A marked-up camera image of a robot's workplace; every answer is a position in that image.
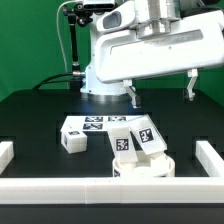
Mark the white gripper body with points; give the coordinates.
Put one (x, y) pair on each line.
(195, 42)

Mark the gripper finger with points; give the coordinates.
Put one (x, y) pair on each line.
(192, 75)
(135, 99)

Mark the white round stool seat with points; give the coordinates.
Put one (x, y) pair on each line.
(148, 166)

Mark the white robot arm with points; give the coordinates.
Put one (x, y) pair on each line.
(146, 17)

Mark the white sheet with tags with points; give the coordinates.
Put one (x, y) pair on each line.
(91, 123)

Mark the white left fence block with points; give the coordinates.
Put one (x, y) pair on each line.
(6, 154)

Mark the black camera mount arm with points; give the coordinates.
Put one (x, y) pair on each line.
(76, 16)

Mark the overhead camera bar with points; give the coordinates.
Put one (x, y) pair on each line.
(98, 4)

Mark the white front fence rail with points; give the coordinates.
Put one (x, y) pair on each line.
(111, 190)

